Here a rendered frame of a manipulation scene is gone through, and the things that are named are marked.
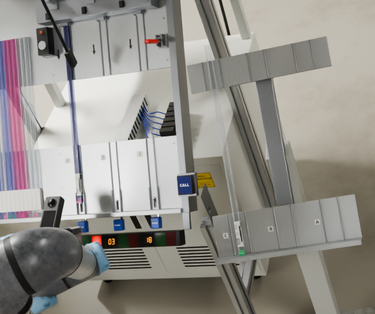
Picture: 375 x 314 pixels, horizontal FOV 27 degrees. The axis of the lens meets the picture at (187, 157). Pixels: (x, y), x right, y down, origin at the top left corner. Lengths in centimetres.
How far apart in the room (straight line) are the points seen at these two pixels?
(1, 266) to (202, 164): 105
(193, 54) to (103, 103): 36
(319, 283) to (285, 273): 52
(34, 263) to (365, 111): 212
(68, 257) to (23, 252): 9
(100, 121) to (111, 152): 54
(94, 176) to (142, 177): 14
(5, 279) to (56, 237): 12
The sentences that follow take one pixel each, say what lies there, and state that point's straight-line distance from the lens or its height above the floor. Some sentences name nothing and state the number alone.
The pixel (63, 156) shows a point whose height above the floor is 84.
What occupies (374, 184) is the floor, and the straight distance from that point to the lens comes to 298.
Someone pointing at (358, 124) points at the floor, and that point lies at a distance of 325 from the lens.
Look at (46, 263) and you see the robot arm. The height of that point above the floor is 114.
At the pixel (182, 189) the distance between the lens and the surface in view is 199.
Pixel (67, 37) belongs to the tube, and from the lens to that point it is 219.
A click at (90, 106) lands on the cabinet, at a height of 62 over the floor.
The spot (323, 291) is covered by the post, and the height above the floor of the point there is 31.
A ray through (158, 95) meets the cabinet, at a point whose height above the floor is 62.
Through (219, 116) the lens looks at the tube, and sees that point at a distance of 186.
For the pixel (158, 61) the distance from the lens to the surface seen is 207.
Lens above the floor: 207
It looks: 38 degrees down
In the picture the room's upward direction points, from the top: 22 degrees counter-clockwise
